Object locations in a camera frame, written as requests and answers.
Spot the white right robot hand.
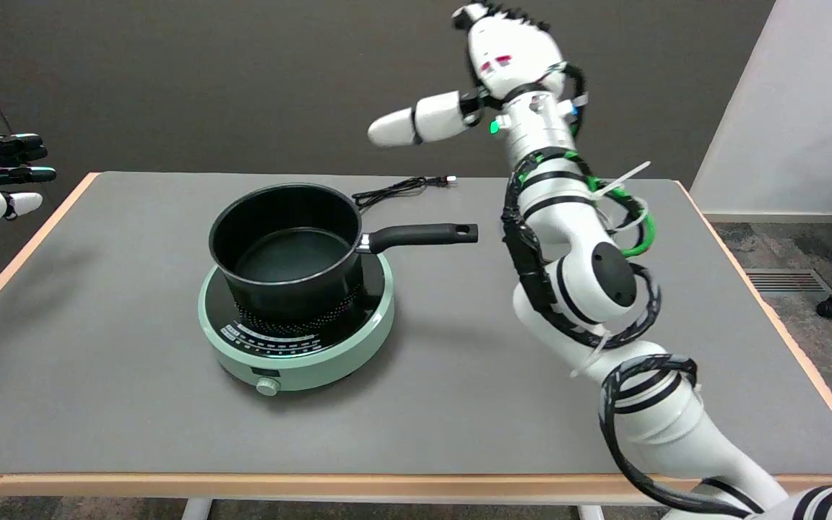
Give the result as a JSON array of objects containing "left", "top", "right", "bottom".
[{"left": 368, "top": 2, "right": 568, "bottom": 149}]

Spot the grey table mat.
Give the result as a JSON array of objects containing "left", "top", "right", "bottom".
[{"left": 0, "top": 172, "right": 832, "bottom": 476}]

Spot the mint green induction cooker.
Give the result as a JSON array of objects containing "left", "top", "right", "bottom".
[{"left": 198, "top": 253, "right": 395, "bottom": 397}]

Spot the floor air vent grille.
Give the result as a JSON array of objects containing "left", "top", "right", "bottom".
[{"left": 743, "top": 269, "right": 832, "bottom": 294}]

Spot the black power cord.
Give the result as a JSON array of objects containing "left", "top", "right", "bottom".
[{"left": 352, "top": 175, "right": 458, "bottom": 210}]

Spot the black wrapped robot cable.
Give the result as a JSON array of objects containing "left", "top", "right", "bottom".
[{"left": 500, "top": 61, "right": 756, "bottom": 518}]

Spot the green robot cable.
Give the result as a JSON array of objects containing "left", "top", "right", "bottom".
[{"left": 517, "top": 148, "right": 659, "bottom": 258}]

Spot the black saucepan with handle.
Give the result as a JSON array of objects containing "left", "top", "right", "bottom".
[{"left": 208, "top": 183, "right": 479, "bottom": 324}]

